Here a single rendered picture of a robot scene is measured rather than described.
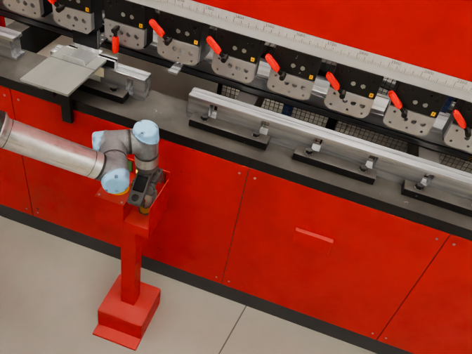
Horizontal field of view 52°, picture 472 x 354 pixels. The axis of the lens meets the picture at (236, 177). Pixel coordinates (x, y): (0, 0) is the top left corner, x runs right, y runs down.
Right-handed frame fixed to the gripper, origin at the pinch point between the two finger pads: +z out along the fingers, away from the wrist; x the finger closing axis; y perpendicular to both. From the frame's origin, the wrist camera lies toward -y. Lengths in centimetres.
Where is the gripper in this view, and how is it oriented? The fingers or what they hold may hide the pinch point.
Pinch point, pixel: (144, 206)
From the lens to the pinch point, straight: 170.7
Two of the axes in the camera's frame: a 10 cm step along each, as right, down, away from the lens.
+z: -1.3, 6.7, 7.3
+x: -9.4, -3.1, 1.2
